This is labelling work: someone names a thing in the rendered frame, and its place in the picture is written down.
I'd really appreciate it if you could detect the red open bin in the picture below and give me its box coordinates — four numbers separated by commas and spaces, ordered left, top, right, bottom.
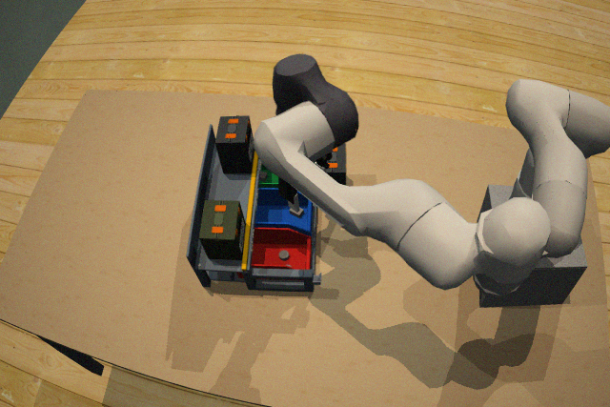
252, 228, 312, 270

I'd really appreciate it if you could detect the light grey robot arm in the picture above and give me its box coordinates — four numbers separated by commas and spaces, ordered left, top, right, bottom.
254, 53, 610, 297

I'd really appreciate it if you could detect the green open bin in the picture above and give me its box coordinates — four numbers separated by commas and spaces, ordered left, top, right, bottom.
259, 163, 278, 188

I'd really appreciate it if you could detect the blue bin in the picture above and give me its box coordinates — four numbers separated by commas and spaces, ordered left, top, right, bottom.
254, 188, 313, 236

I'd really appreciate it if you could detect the dark grey metal shelf rack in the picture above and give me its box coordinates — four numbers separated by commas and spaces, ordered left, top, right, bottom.
186, 124, 321, 292

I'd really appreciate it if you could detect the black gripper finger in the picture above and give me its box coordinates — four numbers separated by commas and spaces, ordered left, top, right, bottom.
278, 177, 300, 213
315, 152, 332, 172

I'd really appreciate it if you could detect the yellow flat bar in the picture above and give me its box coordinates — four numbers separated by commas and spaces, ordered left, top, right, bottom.
241, 151, 258, 271

